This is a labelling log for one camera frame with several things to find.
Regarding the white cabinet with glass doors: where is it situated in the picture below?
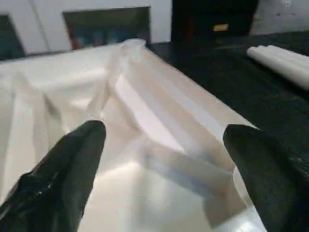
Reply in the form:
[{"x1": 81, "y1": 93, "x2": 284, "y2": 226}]
[{"x1": 0, "y1": 0, "x2": 172, "y2": 61}]

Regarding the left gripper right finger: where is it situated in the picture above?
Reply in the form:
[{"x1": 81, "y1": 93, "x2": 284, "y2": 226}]
[{"x1": 223, "y1": 124, "x2": 309, "y2": 232}]

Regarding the glossy black box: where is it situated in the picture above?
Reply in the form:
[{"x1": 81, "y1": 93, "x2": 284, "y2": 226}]
[{"x1": 171, "y1": 0, "x2": 258, "y2": 44}]

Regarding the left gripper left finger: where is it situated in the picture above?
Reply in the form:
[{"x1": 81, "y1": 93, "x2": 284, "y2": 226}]
[{"x1": 0, "y1": 120, "x2": 107, "y2": 232}]

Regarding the white plastic table top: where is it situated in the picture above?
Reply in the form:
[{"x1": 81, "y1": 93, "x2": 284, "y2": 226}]
[{"x1": 0, "y1": 40, "x2": 260, "y2": 232}]

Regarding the black table mat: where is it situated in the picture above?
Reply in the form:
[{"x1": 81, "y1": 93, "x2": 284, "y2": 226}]
[{"x1": 144, "y1": 31, "x2": 309, "y2": 184}]

